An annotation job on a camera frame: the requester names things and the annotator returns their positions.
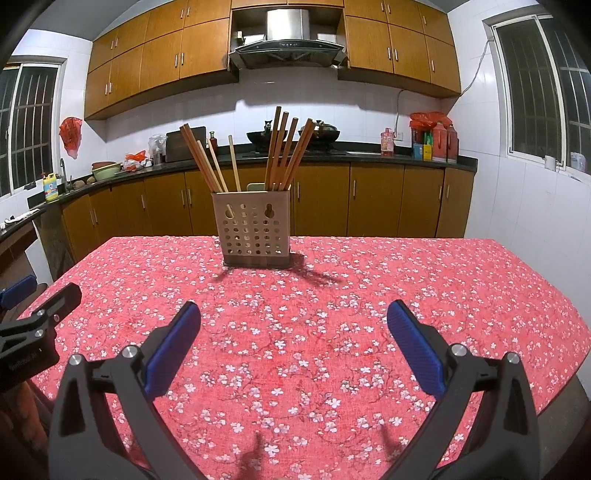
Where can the perforated metal utensil holder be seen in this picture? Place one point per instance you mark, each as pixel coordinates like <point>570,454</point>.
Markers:
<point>251,230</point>

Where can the black wok with utensil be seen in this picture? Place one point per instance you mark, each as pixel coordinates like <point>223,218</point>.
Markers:
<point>256,137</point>

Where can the black wok with lid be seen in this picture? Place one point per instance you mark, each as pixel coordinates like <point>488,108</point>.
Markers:
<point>328,133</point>

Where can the wooden wall cabinet unit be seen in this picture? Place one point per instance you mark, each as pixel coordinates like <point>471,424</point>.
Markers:
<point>161,50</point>

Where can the metal faucet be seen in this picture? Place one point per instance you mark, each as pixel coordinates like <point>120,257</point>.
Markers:
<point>63,168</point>

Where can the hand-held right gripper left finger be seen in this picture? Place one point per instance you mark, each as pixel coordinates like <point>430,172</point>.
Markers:
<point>173,346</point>

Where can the red floral tablecloth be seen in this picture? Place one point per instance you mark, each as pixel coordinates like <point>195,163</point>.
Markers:
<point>295,323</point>

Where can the large red plastic bag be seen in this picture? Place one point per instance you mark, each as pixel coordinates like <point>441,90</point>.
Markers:
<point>70,134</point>

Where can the black kitchen countertop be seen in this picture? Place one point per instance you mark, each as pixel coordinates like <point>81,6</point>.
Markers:
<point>364,158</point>

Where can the wooden base cabinet unit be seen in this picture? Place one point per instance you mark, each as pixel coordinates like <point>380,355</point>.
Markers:
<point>369,198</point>

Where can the yellow green boxes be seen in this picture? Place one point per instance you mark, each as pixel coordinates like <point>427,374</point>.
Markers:
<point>422,150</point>

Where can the clear plastic containers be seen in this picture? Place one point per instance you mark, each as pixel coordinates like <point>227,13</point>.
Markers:
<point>157,150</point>

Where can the white mug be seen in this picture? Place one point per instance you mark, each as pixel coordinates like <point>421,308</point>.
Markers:
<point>550,164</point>

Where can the clear plastic jar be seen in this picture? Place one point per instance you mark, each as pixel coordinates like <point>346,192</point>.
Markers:
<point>578,162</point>

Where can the small red bottle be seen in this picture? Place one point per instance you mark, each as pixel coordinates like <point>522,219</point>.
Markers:
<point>213,138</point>

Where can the dark cutting board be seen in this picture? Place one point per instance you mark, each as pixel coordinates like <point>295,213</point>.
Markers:
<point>173,147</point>

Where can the pink bottle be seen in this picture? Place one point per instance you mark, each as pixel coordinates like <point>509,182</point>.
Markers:
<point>387,144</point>

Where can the stacked green bowls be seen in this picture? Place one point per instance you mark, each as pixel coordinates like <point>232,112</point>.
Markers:
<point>106,173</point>

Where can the crumpled red plastic bag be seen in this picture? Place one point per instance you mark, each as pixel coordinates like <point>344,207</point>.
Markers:
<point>427,121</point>

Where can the steel range hood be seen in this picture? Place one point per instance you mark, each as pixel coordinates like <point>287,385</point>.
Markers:
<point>286,25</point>

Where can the white cloth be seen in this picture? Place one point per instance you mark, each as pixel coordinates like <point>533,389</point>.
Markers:
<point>21,218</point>

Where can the small red plastic bag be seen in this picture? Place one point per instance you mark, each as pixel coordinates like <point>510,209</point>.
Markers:
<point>135,157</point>

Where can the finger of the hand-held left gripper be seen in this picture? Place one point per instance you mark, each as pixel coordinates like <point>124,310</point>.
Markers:
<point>60,302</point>
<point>18,288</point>

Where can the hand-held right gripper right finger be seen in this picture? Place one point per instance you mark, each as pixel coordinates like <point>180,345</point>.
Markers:
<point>415,346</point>

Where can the barred window with wide frame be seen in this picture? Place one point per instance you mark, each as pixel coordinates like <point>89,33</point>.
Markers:
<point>32,124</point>

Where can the yellow detergent bottle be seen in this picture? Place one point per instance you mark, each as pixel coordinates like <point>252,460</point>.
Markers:
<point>51,189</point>

